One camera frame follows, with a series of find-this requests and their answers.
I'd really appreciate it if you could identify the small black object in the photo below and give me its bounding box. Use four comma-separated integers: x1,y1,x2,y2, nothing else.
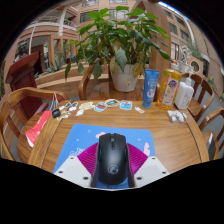
51,108,62,119

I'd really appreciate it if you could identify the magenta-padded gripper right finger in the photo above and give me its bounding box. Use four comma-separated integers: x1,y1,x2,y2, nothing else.
127,143,170,188

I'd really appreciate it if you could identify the red shopping bag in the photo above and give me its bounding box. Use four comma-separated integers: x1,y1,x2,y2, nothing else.
25,93,60,148

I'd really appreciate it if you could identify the black computer mouse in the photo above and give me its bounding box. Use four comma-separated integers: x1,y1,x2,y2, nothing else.
91,132,136,188

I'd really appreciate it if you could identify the black box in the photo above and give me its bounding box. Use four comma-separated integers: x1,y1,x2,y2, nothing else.
206,131,220,160

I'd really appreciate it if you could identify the orange dish soap bottle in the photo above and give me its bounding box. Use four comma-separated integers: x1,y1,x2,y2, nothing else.
156,68,183,111

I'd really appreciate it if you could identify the white pump bottle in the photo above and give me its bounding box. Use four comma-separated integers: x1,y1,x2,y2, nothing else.
174,71,195,110

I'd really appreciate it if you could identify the cream sticker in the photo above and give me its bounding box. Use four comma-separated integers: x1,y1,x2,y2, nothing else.
78,101,96,112

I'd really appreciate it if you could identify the blue squeeze tube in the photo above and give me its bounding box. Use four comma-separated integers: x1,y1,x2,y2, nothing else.
142,68,160,109

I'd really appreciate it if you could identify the red and blue sticker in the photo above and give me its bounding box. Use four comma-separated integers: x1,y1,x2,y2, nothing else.
94,101,108,113

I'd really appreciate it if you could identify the white outlined sticker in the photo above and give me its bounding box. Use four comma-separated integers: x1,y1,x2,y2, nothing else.
59,110,72,120

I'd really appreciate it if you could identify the dark red wooden podium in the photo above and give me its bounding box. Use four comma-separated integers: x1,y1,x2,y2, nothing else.
4,51,44,119

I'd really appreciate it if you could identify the blue rectangular sticker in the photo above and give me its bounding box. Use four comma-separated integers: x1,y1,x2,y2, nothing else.
119,99,133,111

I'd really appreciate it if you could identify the black and white sticker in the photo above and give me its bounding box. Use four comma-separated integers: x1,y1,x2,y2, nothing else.
68,101,79,112

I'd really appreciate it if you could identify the blue cartoon mouse pad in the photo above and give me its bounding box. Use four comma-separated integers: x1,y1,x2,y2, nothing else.
53,123,156,190

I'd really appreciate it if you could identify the clear bag with white items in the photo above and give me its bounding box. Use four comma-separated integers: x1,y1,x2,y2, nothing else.
166,109,188,124

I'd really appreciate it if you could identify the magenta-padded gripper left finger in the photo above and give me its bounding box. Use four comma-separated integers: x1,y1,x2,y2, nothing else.
53,142,100,188

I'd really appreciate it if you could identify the oval dark-rimmed sticker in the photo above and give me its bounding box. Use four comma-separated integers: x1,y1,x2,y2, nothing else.
104,98,121,108

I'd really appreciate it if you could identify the green potted plant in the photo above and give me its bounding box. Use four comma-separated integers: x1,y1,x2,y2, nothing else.
64,5,173,93

